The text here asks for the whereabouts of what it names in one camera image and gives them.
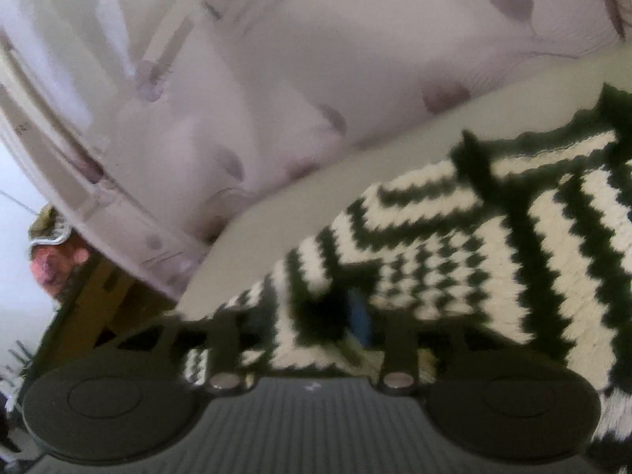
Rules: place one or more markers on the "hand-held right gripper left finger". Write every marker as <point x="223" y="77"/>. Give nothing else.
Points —
<point x="226" y="340"/>

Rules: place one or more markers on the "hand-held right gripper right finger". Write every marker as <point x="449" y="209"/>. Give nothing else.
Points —
<point x="359" y="325"/>

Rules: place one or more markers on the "brown wooden furniture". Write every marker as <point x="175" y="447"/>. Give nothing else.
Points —
<point x="113" y="301"/>

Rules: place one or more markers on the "floral patterned cloth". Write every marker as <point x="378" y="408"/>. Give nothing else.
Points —
<point x="49" y="256"/>

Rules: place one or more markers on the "pale leaf print curtain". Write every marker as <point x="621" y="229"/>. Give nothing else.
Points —
<point x="276" y="69"/>

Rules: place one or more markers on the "black and white knit top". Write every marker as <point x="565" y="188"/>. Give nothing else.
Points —
<point x="493" y="237"/>

